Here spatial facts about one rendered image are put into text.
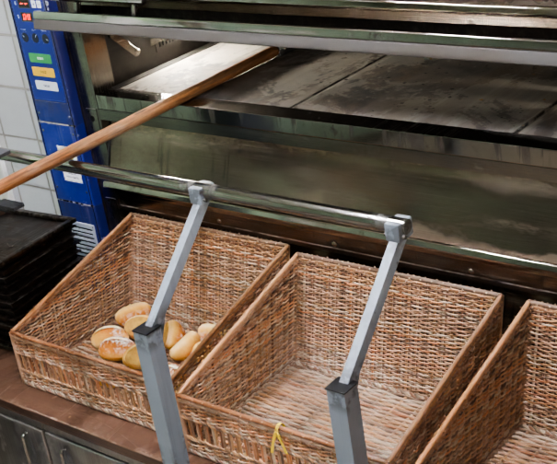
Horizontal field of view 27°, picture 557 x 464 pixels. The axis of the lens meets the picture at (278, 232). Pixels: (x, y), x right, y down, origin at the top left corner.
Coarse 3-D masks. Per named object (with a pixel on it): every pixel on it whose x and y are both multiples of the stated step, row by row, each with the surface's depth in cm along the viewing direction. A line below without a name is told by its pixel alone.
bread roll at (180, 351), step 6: (186, 336) 286; (192, 336) 286; (198, 336) 288; (180, 342) 284; (186, 342) 285; (192, 342) 286; (174, 348) 284; (180, 348) 284; (186, 348) 284; (174, 354) 284; (180, 354) 284; (186, 354) 284; (180, 360) 285
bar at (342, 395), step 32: (32, 160) 266; (192, 192) 234; (224, 192) 230; (256, 192) 226; (192, 224) 234; (352, 224) 211; (384, 224) 205; (384, 256) 205; (160, 288) 232; (384, 288) 204; (160, 320) 231; (160, 352) 231; (352, 352) 201; (160, 384) 232; (352, 384) 199; (160, 416) 235; (352, 416) 200; (160, 448) 240; (352, 448) 202
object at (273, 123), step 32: (96, 96) 302; (128, 96) 296; (160, 96) 292; (256, 128) 270; (288, 128) 263; (320, 128) 257; (352, 128) 251; (384, 128) 246; (416, 128) 244; (448, 128) 241; (512, 160) 229; (544, 160) 224
